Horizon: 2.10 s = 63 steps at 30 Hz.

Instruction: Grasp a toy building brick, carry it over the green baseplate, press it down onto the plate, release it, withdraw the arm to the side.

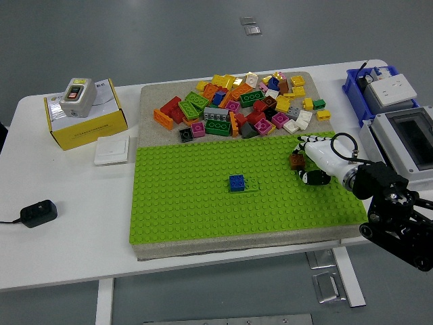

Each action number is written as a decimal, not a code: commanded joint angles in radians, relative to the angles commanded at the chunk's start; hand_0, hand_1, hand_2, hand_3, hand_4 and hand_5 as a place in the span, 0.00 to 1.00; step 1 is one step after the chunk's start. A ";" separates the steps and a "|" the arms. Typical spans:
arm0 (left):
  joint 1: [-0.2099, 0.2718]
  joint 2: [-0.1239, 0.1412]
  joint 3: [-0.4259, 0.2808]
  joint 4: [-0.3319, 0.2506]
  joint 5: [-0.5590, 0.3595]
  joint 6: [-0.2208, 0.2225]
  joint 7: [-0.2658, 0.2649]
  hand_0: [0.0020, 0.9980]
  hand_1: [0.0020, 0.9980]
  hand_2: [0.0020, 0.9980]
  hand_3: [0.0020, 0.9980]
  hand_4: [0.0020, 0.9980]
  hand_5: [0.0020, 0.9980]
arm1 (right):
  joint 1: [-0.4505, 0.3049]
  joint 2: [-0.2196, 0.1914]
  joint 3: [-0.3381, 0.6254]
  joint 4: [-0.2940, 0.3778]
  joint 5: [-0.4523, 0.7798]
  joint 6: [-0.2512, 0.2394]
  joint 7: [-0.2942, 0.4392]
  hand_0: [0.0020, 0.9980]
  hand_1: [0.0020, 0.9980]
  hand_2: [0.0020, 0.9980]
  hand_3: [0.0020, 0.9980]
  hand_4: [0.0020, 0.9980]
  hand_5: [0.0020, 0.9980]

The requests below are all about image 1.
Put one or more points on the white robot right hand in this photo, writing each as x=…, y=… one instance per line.
x=324, y=159

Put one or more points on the brown toy brick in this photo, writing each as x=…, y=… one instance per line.
x=297, y=162
x=283, y=87
x=270, y=101

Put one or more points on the green studded baseplate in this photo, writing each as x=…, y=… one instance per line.
x=186, y=210

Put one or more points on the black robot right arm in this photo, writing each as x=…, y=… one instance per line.
x=382, y=179

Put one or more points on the white brick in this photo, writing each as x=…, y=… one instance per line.
x=251, y=79
x=290, y=126
x=303, y=119
x=271, y=93

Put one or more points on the green small brick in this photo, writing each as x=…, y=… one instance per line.
x=319, y=104

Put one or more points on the grey small brick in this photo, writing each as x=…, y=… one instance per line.
x=293, y=112

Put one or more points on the yellow small brick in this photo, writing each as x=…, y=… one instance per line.
x=271, y=128
x=277, y=74
x=237, y=82
x=266, y=79
x=307, y=103

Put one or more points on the black brick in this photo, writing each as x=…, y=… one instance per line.
x=270, y=113
x=185, y=134

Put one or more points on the yellow flat brick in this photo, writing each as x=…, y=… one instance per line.
x=288, y=95

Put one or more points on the lime green flat brick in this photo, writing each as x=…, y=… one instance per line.
x=253, y=186

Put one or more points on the dark grey slope brick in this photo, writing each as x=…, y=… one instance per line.
x=248, y=130

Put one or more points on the blue toy brick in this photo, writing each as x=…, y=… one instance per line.
x=218, y=98
x=273, y=84
x=237, y=183

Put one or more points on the dark green long brick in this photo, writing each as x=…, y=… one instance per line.
x=252, y=99
x=217, y=127

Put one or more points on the pink small brick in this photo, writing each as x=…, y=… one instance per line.
x=263, y=87

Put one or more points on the orange narrow brick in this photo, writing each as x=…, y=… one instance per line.
x=234, y=125

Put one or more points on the grey long brick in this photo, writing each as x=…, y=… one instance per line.
x=216, y=113

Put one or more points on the yellow large brick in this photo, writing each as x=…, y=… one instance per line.
x=221, y=80

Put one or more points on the orange flat brick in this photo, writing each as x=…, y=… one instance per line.
x=191, y=120

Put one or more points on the light green brick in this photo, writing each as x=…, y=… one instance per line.
x=187, y=109
x=199, y=99

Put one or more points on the red large brick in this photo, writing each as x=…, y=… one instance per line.
x=170, y=106

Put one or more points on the orange long brick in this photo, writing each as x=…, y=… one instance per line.
x=163, y=118

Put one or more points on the long metal floor plate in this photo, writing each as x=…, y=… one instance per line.
x=236, y=320

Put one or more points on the grey box under socket panel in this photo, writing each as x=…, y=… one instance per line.
x=375, y=105

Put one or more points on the blue plastic bin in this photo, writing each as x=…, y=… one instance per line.
x=352, y=89

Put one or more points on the white socket panel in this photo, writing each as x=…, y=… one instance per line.
x=392, y=88

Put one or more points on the white circuit breaker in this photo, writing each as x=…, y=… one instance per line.
x=380, y=72

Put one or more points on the white table leg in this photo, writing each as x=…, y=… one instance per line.
x=105, y=301
x=348, y=277

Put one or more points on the yellow cardboard box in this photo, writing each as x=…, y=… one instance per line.
x=88, y=133

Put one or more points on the black power adapter plug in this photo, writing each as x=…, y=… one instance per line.
x=39, y=213

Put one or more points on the grey enclosure with window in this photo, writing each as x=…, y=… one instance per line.
x=382, y=128

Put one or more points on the white wall switch panel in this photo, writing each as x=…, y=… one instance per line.
x=111, y=150

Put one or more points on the grey push-button switch box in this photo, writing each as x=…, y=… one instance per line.
x=81, y=101

